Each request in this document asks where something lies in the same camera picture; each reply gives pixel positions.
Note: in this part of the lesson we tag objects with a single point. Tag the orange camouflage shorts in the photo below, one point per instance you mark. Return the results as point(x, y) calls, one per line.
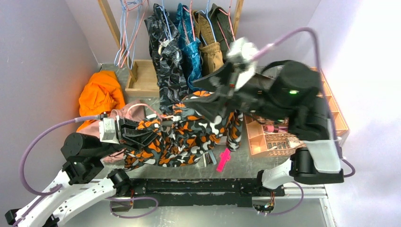
point(183, 142)

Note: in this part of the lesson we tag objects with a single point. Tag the peach plastic file organizer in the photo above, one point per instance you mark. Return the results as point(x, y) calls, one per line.
point(263, 144)

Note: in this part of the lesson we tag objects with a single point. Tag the wooden clothes rack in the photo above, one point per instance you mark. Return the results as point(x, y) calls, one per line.
point(142, 79)

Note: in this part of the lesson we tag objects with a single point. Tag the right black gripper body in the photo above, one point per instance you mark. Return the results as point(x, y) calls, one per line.
point(252, 97)

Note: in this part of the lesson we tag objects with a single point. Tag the black grey patterned shorts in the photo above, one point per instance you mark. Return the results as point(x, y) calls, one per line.
point(167, 59)

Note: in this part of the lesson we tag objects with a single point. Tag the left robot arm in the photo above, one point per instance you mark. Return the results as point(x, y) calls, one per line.
point(75, 188)

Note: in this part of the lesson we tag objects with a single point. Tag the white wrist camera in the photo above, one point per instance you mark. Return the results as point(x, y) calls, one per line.
point(241, 55)
point(107, 131)

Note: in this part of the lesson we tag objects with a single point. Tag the blue patterned shorts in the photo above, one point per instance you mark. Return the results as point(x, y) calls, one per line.
point(189, 46)

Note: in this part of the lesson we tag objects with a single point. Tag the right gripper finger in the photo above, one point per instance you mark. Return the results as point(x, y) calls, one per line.
point(209, 106)
point(216, 79)

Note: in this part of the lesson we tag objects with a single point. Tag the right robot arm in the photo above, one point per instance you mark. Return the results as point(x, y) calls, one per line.
point(296, 94)

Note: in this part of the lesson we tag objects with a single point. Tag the tan brown shorts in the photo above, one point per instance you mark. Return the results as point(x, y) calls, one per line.
point(210, 50)

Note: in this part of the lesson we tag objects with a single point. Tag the pink drawstring shorts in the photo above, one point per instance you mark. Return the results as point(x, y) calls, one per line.
point(129, 112)

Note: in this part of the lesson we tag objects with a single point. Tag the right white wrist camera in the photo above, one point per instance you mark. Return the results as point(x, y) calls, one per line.
point(241, 55)

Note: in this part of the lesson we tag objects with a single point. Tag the aluminium frame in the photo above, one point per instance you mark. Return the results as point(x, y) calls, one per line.
point(307, 206)

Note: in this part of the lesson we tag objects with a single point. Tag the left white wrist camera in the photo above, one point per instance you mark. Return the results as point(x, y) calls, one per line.
point(107, 131)

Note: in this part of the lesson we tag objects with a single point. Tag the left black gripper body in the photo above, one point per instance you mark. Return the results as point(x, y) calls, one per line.
point(127, 143)

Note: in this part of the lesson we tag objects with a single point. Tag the pink plastic clip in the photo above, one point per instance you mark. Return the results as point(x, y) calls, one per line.
point(225, 156)

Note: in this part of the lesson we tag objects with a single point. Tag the dark olive green shorts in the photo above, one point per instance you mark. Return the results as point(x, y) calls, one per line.
point(222, 28)

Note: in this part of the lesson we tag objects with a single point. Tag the light blue stapler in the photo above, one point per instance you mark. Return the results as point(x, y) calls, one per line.
point(209, 159)

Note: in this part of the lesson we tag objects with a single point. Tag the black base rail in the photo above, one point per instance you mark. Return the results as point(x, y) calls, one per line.
point(203, 192)

